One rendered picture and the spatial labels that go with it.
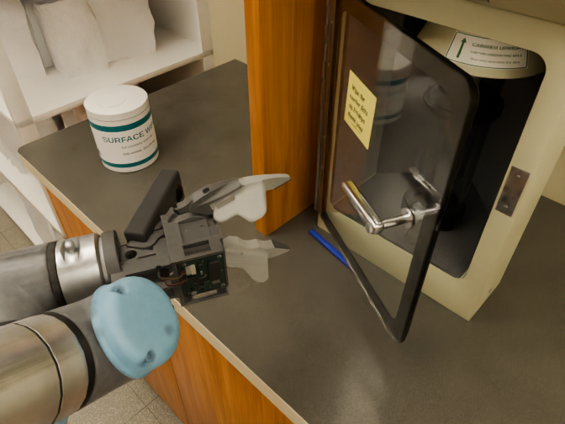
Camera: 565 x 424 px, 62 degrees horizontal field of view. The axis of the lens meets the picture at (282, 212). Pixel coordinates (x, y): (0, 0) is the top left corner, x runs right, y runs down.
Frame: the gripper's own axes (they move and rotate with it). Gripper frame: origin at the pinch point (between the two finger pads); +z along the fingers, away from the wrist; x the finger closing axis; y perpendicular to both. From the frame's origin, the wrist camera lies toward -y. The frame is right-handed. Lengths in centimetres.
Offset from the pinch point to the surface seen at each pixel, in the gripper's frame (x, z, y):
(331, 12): 15.3, 13.6, -19.6
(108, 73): -28, -20, -108
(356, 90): 8.5, 13.6, -10.2
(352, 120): 3.9, 13.6, -10.4
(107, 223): -26, -24, -35
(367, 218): 0.6, 8.7, 4.9
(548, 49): 17.7, 27.4, 3.8
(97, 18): -14, -19, -115
